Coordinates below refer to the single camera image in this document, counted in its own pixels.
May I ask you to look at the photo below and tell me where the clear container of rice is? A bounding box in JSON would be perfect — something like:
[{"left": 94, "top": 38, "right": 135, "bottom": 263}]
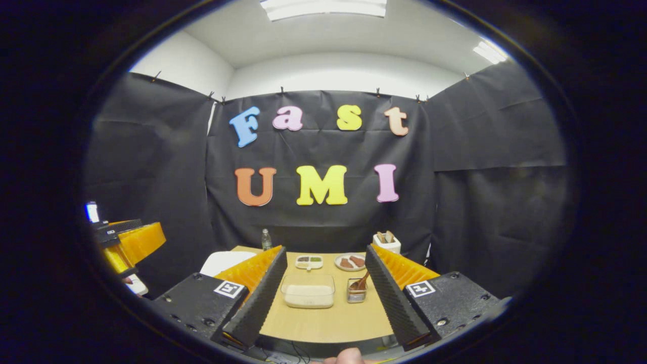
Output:
[{"left": 281, "top": 274, "right": 336, "bottom": 309}]

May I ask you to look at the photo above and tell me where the small ceiling light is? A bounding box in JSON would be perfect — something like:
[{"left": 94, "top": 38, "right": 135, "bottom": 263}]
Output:
[{"left": 473, "top": 40, "right": 507, "bottom": 65}]

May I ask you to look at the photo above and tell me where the metal chopstick holder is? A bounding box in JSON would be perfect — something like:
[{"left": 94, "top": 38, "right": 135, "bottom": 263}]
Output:
[{"left": 347, "top": 278, "right": 368, "bottom": 304}]

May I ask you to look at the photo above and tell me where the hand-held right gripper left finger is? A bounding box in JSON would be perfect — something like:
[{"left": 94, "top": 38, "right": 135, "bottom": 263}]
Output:
[{"left": 149, "top": 246, "right": 288, "bottom": 349}]

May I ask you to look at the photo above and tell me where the white toaster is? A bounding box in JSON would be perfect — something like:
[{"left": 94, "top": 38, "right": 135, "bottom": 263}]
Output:
[{"left": 373, "top": 231, "right": 402, "bottom": 255}]

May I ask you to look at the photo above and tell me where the white round plate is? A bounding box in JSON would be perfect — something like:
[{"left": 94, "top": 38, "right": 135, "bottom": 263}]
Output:
[{"left": 334, "top": 253, "right": 366, "bottom": 272}]

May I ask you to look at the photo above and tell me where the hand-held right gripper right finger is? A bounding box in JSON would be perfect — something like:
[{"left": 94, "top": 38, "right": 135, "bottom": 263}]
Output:
[{"left": 365, "top": 244, "right": 511, "bottom": 351}]

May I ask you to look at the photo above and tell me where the black backdrop cloth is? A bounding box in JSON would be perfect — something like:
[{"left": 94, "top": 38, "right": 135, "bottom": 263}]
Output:
[{"left": 83, "top": 61, "right": 572, "bottom": 299}]

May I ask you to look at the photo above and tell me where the white rice cooker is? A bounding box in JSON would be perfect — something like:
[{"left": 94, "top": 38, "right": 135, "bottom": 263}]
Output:
[{"left": 201, "top": 251, "right": 257, "bottom": 278}]

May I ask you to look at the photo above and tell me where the long ceiling light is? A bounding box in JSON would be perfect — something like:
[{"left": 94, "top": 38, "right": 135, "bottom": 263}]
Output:
[{"left": 260, "top": 0, "right": 388, "bottom": 22}]

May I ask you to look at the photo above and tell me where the white side table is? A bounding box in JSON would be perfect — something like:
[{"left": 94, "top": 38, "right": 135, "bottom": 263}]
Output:
[{"left": 125, "top": 275, "right": 149, "bottom": 296}]

